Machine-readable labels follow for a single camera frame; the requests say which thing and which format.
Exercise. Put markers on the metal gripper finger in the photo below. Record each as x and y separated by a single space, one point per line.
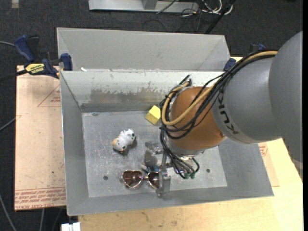
152 146
164 185

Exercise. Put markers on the grey and blue toy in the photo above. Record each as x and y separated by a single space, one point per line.
150 159

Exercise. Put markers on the white toy cow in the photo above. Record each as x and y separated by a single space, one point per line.
124 140

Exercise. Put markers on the yellow block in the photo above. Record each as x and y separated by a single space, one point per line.
153 115

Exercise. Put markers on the heart-shaped sunglasses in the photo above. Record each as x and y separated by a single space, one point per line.
132 179

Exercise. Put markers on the grey metal bin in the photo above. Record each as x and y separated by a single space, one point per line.
108 157

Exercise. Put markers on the brown cardboard board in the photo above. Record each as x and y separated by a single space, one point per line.
36 141

